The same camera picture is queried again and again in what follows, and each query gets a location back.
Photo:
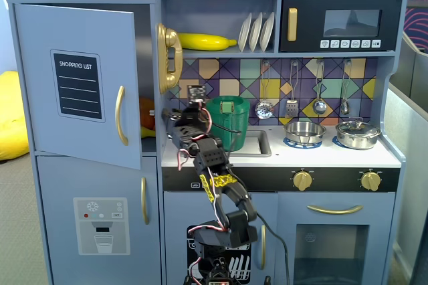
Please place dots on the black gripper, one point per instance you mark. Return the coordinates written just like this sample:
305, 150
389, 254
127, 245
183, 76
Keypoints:
184, 118

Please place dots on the blue door with shopping list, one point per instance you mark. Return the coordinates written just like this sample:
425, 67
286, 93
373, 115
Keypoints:
40, 64

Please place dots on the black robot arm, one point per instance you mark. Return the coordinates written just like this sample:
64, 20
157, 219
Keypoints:
214, 158

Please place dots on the blue dishwasher door with sticker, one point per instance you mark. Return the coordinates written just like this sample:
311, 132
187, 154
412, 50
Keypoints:
177, 208

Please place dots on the blue door with water dispenser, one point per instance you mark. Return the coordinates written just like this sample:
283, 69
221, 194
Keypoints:
57, 181

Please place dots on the blue oven door with window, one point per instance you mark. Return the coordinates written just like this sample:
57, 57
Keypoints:
287, 231

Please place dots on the black microwave door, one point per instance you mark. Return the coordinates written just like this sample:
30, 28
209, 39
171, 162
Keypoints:
307, 7

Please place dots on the yellow toy food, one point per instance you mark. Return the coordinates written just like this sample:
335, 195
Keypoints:
147, 132

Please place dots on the orange toy food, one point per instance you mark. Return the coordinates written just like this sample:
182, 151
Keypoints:
147, 114

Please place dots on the green plastic bucket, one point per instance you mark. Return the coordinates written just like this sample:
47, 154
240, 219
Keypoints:
234, 121

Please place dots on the gold toy telephone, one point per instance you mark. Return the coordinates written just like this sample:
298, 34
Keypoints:
164, 61

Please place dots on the grey toy sink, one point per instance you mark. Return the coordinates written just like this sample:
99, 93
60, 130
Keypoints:
259, 144

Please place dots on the steel skimmer spoon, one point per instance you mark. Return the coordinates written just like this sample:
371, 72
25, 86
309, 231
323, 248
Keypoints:
264, 110

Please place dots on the yellow toy banana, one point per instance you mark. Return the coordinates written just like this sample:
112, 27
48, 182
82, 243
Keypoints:
204, 41

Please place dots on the white toy plate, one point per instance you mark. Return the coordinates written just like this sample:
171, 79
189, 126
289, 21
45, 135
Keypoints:
255, 32
244, 32
267, 30

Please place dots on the steel slotted spatula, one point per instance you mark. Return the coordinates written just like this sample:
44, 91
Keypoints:
291, 108

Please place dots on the steel pan without lid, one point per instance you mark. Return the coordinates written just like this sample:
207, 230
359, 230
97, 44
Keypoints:
304, 132

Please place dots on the gold stove knob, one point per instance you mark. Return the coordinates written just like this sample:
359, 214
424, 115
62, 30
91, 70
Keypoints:
302, 181
370, 181

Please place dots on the steel ladle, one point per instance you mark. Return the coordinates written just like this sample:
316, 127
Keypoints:
319, 107

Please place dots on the hanging metal ladle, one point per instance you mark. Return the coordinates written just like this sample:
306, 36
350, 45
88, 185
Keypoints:
345, 106

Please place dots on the yellow beanbag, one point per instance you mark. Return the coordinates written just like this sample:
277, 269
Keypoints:
10, 114

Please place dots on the steel pot lid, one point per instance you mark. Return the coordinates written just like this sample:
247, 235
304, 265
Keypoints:
357, 127

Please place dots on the steel pot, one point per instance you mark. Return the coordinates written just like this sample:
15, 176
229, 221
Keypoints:
357, 142

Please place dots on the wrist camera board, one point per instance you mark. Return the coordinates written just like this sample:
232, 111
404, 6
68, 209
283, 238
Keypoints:
196, 92

